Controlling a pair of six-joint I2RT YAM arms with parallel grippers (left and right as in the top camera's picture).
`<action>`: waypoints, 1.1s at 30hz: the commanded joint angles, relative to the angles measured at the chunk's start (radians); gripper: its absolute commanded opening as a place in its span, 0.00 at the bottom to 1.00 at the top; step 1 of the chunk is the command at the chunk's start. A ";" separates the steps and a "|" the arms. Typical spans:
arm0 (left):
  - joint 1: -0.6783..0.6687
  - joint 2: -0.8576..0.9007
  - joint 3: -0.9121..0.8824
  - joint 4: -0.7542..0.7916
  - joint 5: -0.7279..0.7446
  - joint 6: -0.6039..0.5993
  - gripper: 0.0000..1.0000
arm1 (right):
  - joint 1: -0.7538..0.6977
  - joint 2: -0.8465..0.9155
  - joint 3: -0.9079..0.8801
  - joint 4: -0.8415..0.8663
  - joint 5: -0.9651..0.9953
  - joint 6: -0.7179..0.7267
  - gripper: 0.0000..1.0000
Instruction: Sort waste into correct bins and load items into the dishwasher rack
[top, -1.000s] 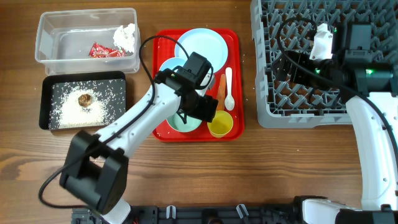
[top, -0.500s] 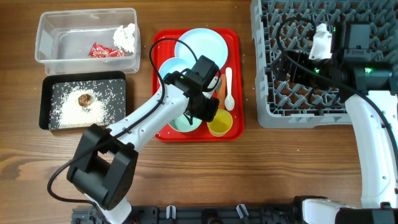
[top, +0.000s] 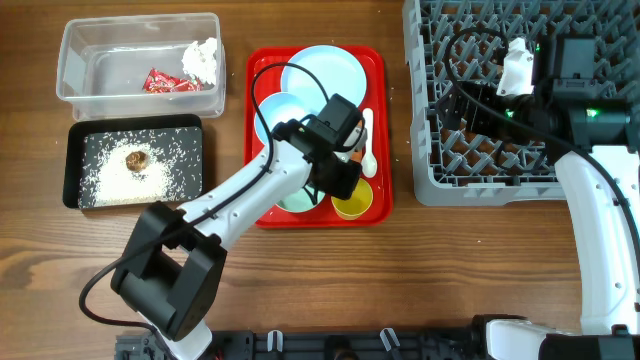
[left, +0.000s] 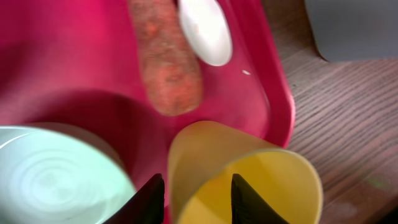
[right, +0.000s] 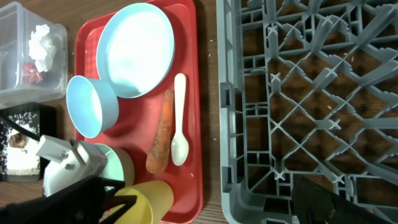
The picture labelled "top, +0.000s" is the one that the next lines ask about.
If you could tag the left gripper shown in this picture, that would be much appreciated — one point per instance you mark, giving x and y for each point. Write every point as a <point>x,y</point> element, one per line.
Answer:
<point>345,186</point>

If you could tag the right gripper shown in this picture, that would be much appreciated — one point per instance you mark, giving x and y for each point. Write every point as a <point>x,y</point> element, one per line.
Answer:
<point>477,122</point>

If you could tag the green bowl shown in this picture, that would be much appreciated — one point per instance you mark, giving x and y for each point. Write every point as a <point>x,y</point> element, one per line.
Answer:
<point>301,201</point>

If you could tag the yellow cup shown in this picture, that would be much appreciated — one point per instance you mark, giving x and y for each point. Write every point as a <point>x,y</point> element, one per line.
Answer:
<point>360,201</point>

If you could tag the light blue bowl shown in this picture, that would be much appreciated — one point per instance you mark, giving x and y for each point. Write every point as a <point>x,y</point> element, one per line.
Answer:
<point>276,108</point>

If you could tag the white napkin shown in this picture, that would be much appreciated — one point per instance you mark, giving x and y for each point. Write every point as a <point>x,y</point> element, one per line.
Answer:
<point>199,61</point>

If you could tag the brown food lump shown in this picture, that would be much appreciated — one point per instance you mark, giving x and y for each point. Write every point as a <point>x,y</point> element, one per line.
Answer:
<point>136,161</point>

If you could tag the red snack wrapper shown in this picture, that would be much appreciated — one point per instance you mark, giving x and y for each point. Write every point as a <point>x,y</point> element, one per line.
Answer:
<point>160,82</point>

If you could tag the white rice pile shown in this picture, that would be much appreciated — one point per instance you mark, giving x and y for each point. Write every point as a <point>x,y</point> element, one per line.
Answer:
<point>174,171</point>

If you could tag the orange carrot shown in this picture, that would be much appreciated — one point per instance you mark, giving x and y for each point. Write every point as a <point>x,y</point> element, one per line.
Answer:
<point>357,155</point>

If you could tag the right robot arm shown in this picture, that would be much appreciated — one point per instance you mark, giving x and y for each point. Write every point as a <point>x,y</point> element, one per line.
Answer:
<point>548,93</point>

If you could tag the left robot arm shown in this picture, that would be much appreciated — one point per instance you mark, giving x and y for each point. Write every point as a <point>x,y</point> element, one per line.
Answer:
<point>171,268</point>

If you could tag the grey dishwasher rack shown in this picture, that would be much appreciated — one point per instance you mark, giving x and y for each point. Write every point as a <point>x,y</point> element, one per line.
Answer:
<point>457,168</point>

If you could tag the white plastic spoon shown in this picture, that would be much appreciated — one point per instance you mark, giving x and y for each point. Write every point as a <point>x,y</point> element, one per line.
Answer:
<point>369,161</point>

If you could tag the red serving tray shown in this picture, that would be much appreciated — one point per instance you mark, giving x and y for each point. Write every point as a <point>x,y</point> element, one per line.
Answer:
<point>263,75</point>

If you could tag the light blue plate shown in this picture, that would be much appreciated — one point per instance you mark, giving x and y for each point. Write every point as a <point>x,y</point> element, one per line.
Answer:
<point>338,71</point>

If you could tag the black tray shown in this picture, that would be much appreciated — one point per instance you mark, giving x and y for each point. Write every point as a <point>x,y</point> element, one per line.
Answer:
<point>81,129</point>

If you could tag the clear plastic bin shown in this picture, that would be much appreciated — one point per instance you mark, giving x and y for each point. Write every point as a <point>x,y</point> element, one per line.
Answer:
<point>104,62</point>

